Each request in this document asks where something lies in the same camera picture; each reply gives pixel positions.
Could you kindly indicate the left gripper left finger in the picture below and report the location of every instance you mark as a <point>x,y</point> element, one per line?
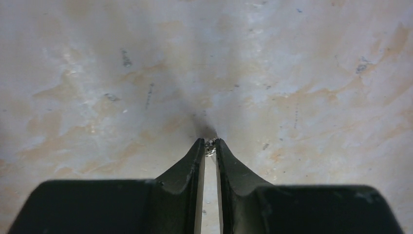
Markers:
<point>168,204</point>

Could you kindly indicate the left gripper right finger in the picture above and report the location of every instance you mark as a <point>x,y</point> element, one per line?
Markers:
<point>251,205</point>

